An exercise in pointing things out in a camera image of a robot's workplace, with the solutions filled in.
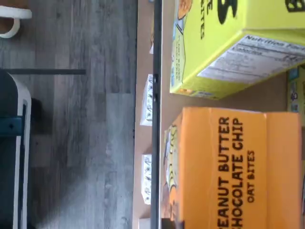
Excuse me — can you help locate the brown upper shelf board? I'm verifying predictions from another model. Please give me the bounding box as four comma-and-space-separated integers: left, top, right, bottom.
156, 0, 289, 229

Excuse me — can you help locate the brown lower shelf board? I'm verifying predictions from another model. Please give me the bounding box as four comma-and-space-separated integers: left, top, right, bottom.
132, 0, 155, 229

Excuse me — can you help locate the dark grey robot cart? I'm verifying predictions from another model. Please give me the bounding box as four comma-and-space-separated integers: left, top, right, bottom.
0, 68, 33, 229

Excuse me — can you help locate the green oat box, half hidden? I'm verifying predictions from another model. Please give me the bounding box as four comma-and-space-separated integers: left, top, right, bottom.
286, 66, 305, 114

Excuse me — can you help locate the orange peanut butter oat box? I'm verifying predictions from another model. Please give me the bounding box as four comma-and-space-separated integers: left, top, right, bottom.
161, 106, 305, 229

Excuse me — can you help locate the white and wood chair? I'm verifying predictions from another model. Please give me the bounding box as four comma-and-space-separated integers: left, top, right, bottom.
0, 5, 33, 39

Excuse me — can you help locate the brown shelf board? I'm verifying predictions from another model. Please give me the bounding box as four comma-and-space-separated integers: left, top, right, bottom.
156, 0, 289, 229
132, 0, 155, 229

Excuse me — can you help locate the black shelf edge rail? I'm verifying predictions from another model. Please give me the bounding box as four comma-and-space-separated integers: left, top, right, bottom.
149, 0, 163, 229

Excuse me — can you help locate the thin black rod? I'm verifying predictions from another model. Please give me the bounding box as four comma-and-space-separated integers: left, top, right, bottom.
6, 69, 87, 75

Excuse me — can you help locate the yellow-green oat bites box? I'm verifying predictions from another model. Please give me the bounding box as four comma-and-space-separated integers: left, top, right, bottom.
169, 0, 305, 101

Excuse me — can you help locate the teal vertical frame bar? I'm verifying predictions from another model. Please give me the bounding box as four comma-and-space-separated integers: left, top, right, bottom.
0, 115, 25, 138

